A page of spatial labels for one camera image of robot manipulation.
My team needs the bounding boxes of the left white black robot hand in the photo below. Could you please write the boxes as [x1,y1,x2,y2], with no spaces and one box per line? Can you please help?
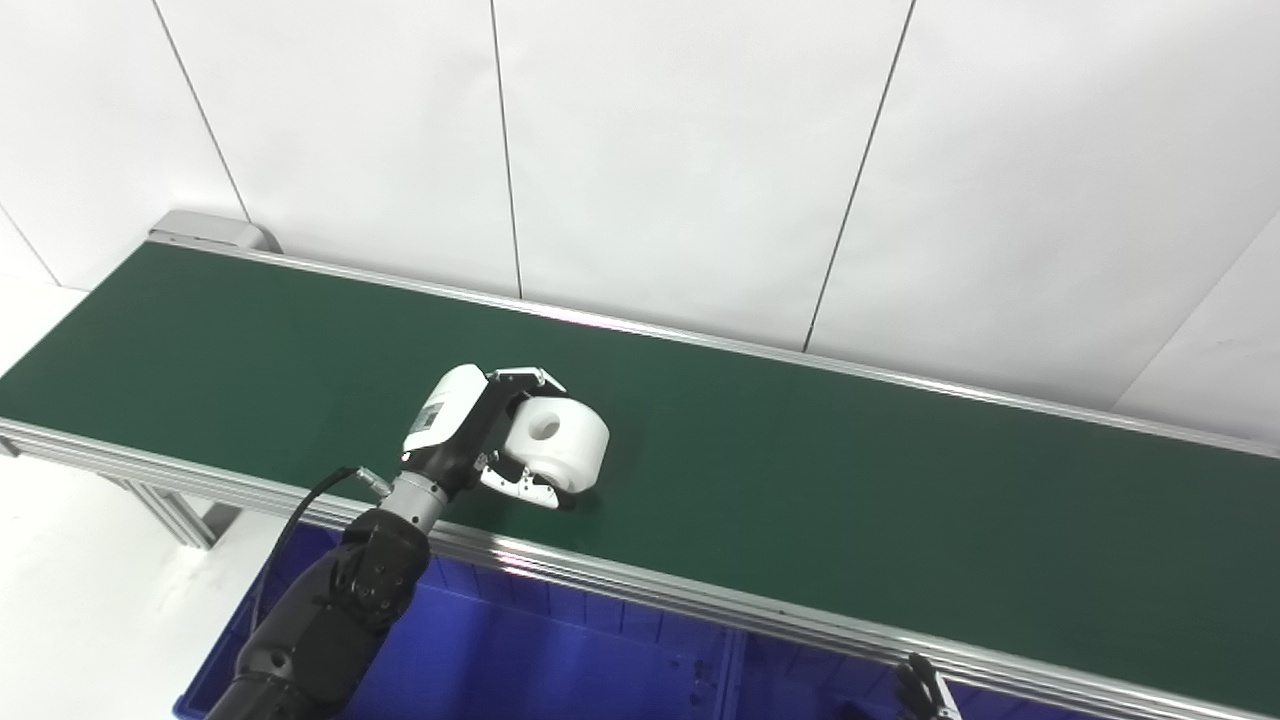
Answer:
[401,364,578,512]

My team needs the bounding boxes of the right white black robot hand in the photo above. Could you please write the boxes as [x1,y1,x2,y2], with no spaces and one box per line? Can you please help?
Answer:
[892,654,963,720]

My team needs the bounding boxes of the white cylindrical part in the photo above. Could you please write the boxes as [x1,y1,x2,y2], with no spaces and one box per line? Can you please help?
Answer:
[503,397,611,494]

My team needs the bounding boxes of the blue plastic bin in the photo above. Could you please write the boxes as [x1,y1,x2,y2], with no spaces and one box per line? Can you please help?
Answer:
[728,636,1101,720]
[172,520,749,720]

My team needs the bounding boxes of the green conveyor belt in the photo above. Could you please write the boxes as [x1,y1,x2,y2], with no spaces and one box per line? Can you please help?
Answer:
[0,243,1280,717]
[0,210,1280,720]

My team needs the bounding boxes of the aluminium conveyor leg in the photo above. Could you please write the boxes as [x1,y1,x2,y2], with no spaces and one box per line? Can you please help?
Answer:
[98,477,243,550]

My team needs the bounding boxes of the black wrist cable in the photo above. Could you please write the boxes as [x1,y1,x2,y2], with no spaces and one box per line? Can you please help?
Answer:
[248,465,393,633]

